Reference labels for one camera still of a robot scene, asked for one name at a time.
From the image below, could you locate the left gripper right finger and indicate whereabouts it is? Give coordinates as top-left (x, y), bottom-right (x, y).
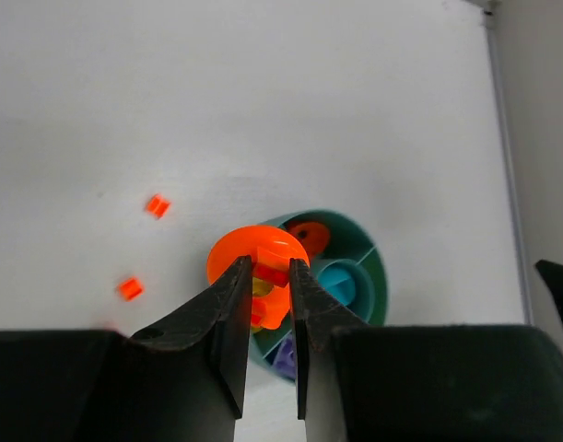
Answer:
top-left (289, 259), bottom-right (563, 441)

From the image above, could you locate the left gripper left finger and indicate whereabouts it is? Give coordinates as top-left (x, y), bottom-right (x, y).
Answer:
top-left (0, 257), bottom-right (252, 441)

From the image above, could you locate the lavender square lego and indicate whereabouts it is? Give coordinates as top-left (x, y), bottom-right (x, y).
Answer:
top-left (272, 335), bottom-right (296, 380)

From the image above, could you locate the teal oval lego piece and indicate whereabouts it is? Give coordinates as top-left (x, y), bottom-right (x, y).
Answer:
top-left (318, 263), bottom-right (357, 306)

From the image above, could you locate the orange round lego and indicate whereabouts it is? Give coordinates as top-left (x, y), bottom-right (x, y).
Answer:
top-left (205, 225), bottom-right (310, 330)
top-left (287, 221), bottom-right (331, 258)

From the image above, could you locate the tiny orange lego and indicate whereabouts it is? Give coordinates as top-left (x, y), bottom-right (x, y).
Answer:
top-left (96, 321), bottom-right (119, 332)
top-left (145, 194), bottom-right (171, 219)
top-left (116, 277), bottom-right (145, 302)

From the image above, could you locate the yellow orange square lego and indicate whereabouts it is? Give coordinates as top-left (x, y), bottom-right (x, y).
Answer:
top-left (252, 277), bottom-right (273, 297)

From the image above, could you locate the teal round divided container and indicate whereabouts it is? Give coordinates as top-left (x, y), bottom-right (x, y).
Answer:
top-left (249, 210), bottom-right (389, 382)

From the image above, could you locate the tiny orange lego top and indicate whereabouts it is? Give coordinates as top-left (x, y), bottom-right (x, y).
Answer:
top-left (145, 194), bottom-right (171, 219)

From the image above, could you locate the aluminium rail right side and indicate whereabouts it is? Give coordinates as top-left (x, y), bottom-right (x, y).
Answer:
top-left (486, 27), bottom-right (534, 325)

